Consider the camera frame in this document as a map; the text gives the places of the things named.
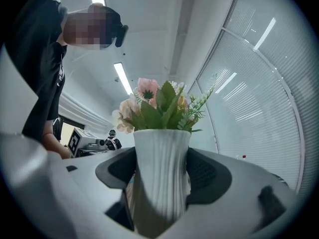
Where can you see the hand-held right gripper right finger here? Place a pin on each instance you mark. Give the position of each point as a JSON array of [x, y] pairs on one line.
[[236, 183]]

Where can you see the person's left forearm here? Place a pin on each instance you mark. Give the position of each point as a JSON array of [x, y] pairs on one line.
[[53, 143]]

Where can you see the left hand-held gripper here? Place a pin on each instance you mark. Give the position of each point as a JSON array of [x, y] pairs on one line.
[[76, 142]]

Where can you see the person's head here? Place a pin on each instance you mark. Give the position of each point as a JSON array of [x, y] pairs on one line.
[[84, 26]]

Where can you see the white window blinds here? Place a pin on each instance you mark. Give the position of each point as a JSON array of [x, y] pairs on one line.
[[256, 96]]

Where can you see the clear bottle with red cap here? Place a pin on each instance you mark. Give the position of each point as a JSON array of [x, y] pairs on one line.
[[244, 156]]

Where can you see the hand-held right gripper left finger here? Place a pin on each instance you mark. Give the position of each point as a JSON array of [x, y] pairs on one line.
[[87, 183]]

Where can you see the person's black shirt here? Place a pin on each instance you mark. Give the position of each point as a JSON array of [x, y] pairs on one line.
[[37, 58]]

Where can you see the pink flowers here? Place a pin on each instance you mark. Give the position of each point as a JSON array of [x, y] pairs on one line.
[[162, 163]]

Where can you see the black head-worn camera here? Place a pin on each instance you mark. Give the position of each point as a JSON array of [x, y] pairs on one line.
[[120, 34]]

